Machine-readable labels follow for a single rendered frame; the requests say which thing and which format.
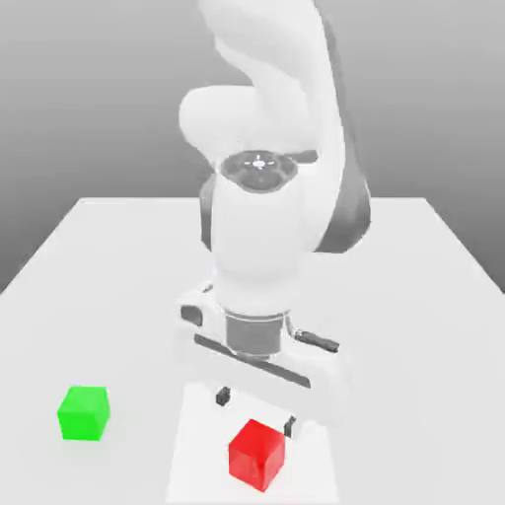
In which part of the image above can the small red cube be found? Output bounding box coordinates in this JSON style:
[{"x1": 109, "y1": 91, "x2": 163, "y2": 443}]
[{"x1": 227, "y1": 418, "x2": 287, "y2": 494}]

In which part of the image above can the small green cube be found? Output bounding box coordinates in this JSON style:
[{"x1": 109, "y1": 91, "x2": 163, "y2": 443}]
[{"x1": 56, "y1": 385, "x2": 112, "y2": 443}]

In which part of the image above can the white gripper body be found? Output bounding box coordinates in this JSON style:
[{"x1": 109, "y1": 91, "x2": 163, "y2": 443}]
[{"x1": 174, "y1": 322, "x2": 353, "y2": 428}]

